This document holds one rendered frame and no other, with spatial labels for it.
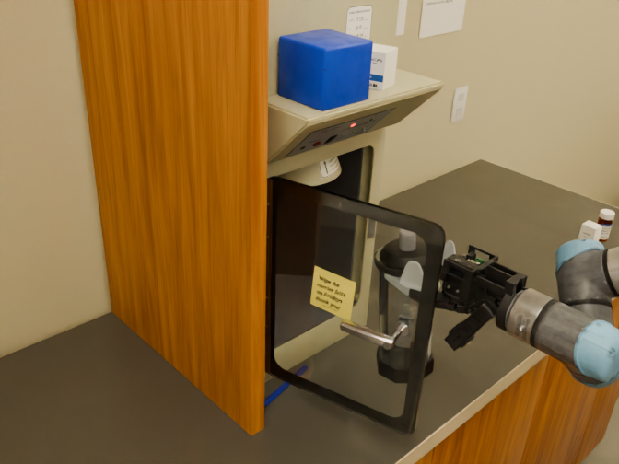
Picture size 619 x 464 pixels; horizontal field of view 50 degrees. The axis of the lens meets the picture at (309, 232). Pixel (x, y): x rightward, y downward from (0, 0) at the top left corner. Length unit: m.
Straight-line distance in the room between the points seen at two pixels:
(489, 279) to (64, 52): 0.85
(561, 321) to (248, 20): 0.58
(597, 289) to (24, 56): 1.03
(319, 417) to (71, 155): 0.69
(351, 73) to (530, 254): 1.00
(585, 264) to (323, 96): 0.47
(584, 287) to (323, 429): 0.51
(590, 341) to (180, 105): 0.67
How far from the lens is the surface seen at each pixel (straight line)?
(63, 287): 1.50
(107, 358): 1.42
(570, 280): 1.10
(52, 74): 1.33
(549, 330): 0.98
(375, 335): 1.01
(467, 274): 1.02
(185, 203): 1.11
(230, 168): 0.97
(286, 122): 0.98
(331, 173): 1.22
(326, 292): 1.08
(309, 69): 0.98
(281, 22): 1.03
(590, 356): 0.97
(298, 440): 1.22
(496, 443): 1.68
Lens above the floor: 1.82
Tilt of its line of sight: 29 degrees down
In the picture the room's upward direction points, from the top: 3 degrees clockwise
